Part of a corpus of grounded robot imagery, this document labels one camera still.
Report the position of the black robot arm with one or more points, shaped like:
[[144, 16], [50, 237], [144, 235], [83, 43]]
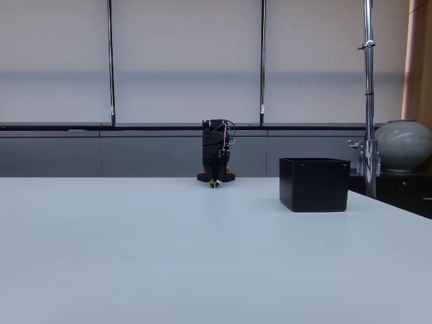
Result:
[[211, 136]]

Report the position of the grey round ceramic vase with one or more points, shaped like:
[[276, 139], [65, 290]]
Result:
[[405, 145]]

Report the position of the metal pole clamp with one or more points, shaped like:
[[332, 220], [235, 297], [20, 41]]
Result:
[[356, 144]]

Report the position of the black window mullion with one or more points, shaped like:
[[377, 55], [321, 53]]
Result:
[[263, 60]]

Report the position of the brown wooden wall panel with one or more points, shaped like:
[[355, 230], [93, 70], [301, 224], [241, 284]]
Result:
[[420, 60]]

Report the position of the black open box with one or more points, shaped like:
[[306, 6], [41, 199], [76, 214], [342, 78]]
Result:
[[314, 185]]

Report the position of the black window ledge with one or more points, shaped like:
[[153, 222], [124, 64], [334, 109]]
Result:
[[152, 127]]

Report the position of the chrome stand pole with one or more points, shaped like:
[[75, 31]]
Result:
[[369, 84]]

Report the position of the black base plate orange clamps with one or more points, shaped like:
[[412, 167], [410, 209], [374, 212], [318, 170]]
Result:
[[229, 177]]

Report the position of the clear plastic water bottle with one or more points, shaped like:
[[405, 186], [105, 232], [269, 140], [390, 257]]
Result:
[[360, 163], [378, 164]]

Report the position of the dark wooden cabinet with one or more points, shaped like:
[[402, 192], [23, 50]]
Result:
[[405, 192]]

